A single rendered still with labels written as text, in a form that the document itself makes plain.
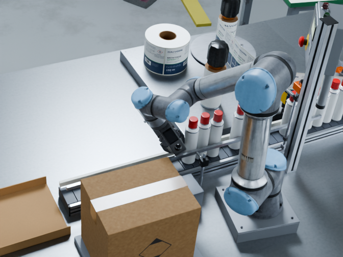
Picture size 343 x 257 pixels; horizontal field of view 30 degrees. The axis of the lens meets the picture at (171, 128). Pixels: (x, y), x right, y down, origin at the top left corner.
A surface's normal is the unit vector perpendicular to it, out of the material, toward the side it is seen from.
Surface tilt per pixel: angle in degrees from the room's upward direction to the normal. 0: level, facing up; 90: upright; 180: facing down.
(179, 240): 90
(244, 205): 98
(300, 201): 0
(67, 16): 0
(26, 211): 0
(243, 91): 83
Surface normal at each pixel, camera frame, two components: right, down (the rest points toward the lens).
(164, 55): -0.07, 0.64
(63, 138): 0.08, -0.76
